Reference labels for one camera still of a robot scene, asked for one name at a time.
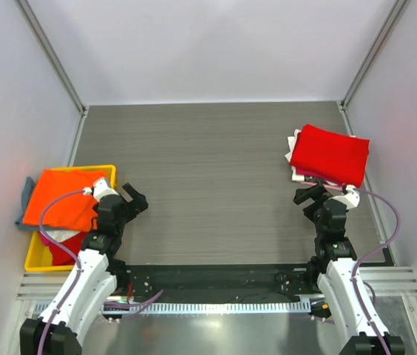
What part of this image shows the folded red t shirt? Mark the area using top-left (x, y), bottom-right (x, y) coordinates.
top-left (291, 124), bottom-right (370, 187)

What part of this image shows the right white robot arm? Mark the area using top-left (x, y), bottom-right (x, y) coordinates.
top-left (293, 183), bottom-right (405, 354)

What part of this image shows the red shirt in bin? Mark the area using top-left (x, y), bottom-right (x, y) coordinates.
top-left (48, 233), bottom-right (87, 266)

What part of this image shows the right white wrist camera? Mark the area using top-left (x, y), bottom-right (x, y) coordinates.
top-left (332, 185), bottom-right (360, 210)

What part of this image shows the aluminium frame post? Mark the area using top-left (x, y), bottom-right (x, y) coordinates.
top-left (339, 0), bottom-right (413, 110)
top-left (15, 0), bottom-right (89, 115)

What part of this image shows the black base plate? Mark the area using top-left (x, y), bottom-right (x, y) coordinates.
top-left (115, 263), bottom-right (321, 304)

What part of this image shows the white slotted cable duct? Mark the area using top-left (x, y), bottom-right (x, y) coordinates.
top-left (97, 299), bottom-right (311, 316)

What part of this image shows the right aluminium frame post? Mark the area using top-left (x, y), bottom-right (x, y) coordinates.
top-left (339, 0), bottom-right (413, 110)

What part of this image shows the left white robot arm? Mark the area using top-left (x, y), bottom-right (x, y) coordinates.
top-left (19, 178), bottom-right (149, 354)

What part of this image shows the grey blue t shirt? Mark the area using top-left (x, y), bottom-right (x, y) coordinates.
top-left (14, 177), bottom-right (38, 231)

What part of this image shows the yellow plastic bin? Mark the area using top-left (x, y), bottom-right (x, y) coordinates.
top-left (24, 164), bottom-right (117, 272)

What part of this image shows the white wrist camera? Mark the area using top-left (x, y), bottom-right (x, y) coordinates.
top-left (84, 177), bottom-right (118, 203)
top-left (332, 185), bottom-right (360, 210)

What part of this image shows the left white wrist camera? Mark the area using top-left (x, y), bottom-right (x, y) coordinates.
top-left (84, 177), bottom-right (118, 203)

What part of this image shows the left aluminium frame post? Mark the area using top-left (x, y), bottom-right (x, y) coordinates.
top-left (15, 0), bottom-right (89, 115)

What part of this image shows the orange t shirt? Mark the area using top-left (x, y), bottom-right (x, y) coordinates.
top-left (23, 169), bottom-right (111, 231)

